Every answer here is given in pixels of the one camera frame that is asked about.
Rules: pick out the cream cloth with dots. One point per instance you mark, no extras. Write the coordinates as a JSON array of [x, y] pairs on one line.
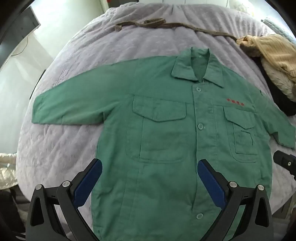
[[7, 169]]

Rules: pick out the dark monitor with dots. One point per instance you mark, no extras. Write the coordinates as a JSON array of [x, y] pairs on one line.
[[25, 25]]

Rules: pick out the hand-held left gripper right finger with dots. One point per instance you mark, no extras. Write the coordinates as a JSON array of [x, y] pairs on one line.
[[211, 183]]

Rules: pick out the lavender quilted bedspread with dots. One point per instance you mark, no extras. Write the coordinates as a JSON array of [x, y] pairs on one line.
[[92, 46]]

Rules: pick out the black garment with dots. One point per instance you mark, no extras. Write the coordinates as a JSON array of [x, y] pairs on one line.
[[284, 104]]

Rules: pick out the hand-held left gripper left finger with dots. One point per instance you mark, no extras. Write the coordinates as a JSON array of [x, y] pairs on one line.
[[89, 182]]

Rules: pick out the grey ribbed pillow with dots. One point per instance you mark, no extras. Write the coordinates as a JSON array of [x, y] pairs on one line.
[[277, 27]]

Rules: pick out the green work jacket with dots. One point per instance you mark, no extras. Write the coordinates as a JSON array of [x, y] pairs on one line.
[[161, 129]]

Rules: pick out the cream knitted garment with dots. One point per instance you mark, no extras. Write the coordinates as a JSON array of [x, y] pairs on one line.
[[282, 81]]

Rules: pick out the brown fabric belt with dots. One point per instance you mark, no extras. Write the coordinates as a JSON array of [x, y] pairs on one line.
[[148, 22]]

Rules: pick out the pile of tan clothes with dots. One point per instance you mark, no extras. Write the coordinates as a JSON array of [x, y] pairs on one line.
[[272, 51]]

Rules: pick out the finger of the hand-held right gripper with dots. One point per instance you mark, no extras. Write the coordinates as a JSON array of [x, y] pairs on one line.
[[284, 161]]

